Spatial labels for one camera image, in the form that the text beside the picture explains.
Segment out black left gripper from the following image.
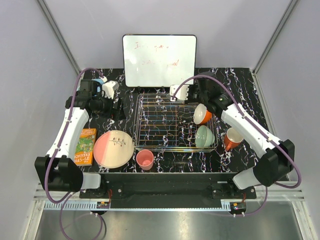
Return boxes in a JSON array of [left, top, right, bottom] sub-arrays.
[[92, 92, 126, 121]]

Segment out orange and white bowl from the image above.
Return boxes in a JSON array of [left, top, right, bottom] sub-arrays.
[[193, 103, 212, 125]]

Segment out pink and cream plate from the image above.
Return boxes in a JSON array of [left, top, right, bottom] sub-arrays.
[[93, 130, 134, 169]]

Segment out green ceramic bowl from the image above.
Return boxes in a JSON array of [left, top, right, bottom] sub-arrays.
[[195, 125, 215, 148]]

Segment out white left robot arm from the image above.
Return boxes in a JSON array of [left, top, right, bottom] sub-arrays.
[[34, 79, 125, 198]]

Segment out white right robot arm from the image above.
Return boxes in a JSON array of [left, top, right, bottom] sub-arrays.
[[180, 72, 302, 199]]

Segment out blue headphones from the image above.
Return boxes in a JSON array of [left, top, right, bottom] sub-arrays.
[[76, 79, 103, 98]]

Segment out pink plastic cup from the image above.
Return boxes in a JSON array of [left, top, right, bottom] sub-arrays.
[[136, 149, 154, 171]]

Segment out orange children's book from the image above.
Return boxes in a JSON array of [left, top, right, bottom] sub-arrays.
[[74, 128, 97, 166]]

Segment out white dry-erase board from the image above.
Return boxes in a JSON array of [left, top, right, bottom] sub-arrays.
[[122, 34, 197, 88]]

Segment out orange ceramic mug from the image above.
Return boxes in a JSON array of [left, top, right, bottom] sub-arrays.
[[223, 127, 244, 151]]

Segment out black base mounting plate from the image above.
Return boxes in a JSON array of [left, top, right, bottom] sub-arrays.
[[79, 172, 257, 211]]

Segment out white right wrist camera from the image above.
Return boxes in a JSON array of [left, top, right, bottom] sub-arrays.
[[168, 84, 189, 102]]

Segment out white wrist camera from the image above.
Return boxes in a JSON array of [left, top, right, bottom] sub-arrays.
[[102, 81, 119, 99], [168, 84, 189, 102]]

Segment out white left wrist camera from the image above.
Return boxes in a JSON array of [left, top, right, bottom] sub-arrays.
[[102, 81, 119, 99]]

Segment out metal wire dish rack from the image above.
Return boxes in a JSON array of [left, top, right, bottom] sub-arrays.
[[132, 93, 218, 153]]

